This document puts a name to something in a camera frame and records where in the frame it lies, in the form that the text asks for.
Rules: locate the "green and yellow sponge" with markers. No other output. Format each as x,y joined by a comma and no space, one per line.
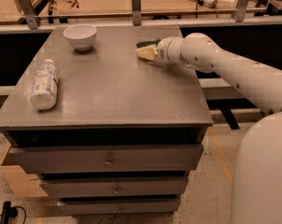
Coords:
142,44

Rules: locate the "cardboard box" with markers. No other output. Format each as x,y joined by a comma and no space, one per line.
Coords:
22,185

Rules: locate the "left metal railing bracket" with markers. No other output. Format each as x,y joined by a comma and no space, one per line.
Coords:
29,13

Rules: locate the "middle metal railing bracket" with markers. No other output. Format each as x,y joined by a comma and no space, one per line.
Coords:
136,12

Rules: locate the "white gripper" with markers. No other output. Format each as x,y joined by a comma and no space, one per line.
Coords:
163,50

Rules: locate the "bottom grey drawer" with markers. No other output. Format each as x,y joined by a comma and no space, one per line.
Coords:
126,206

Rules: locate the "white ceramic bowl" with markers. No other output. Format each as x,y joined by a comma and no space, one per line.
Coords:
81,37

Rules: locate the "middle grey drawer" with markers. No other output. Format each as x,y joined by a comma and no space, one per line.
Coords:
114,187

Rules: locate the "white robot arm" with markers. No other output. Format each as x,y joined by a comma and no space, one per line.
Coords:
257,174

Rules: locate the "grey drawer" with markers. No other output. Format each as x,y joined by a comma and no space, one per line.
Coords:
98,159
114,187
126,206

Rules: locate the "plastic bottle lying down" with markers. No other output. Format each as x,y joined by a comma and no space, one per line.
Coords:
43,94

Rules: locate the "top grey drawer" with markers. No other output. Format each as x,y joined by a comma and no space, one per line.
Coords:
98,159

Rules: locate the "grey drawer cabinet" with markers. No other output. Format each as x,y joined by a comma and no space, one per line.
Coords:
107,96

